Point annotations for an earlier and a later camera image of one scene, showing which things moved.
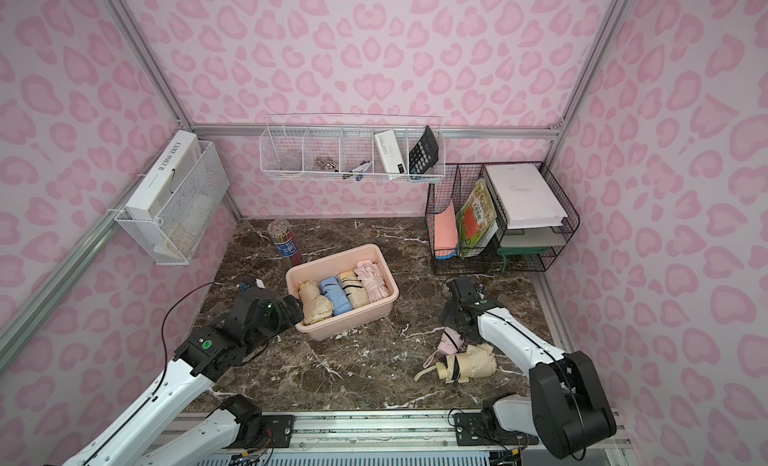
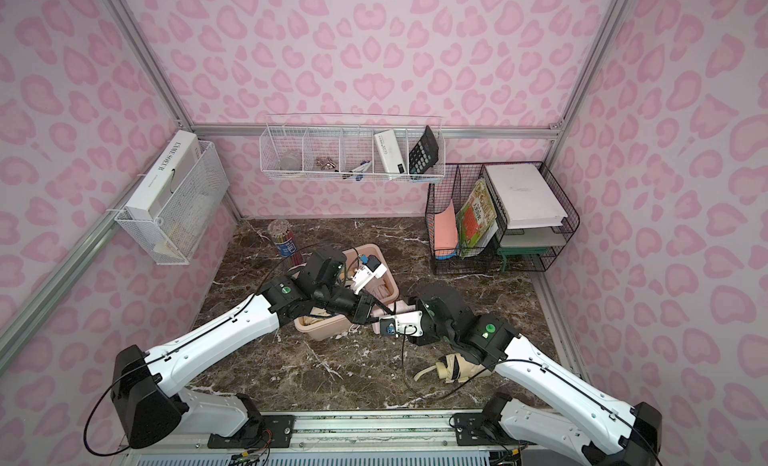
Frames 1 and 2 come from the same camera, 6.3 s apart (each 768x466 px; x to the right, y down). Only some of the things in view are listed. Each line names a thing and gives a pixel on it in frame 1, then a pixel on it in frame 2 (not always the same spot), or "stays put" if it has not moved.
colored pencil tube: [285, 241] stays put
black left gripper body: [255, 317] to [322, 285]
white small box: [390, 151] stays put
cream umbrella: [474, 361] stays put
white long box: [162, 181] stays put
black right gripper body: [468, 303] to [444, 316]
